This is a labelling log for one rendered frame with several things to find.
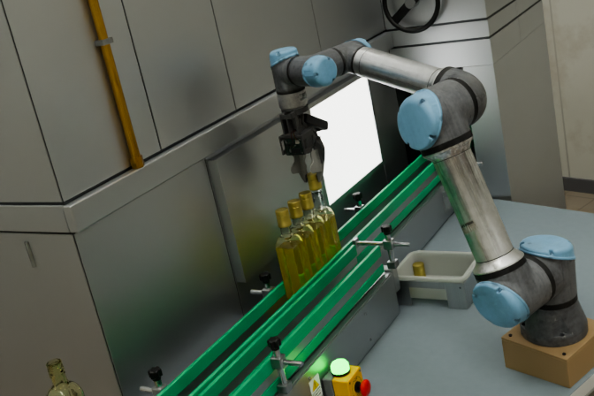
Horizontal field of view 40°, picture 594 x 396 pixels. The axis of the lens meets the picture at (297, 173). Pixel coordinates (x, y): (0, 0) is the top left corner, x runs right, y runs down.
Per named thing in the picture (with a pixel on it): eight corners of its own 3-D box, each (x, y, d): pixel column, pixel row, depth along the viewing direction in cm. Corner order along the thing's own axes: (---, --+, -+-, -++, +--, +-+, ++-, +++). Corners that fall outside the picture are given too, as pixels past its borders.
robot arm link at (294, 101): (285, 88, 218) (312, 86, 214) (289, 104, 219) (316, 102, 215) (270, 95, 212) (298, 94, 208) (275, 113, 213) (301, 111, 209)
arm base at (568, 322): (599, 321, 191) (597, 284, 188) (567, 354, 182) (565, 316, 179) (541, 305, 202) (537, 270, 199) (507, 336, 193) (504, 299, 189)
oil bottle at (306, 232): (310, 293, 225) (294, 220, 219) (328, 293, 222) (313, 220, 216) (300, 302, 221) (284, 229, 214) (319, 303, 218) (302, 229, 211)
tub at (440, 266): (415, 275, 250) (411, 249, 248) (487, 279, 239) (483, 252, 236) (392, 303, 237) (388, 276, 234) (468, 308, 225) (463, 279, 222)
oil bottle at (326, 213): (330, 273, 234) (315, 203, 228) (347, 274, 231) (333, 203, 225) (321, 282, 230) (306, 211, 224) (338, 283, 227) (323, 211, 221)
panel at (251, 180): (376, 163, 289) (360, 69, 279) (384, 163, 287) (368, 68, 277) (236, 282, 217) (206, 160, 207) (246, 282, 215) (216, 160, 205)
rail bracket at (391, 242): (361, 262, 235) (353, 223, 232) (415, 265, 227) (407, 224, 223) (356, 267, 233) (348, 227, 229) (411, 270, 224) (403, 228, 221)
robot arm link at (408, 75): (510, 69, 180) (352, 26, 214) (479, 84, 174) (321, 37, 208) (507, 118, 186) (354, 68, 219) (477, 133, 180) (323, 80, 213)
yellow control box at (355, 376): (340, 389, 201) (334, 362, 198) (368, 392, 197) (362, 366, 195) (327, 406, 195) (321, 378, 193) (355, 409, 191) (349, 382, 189)
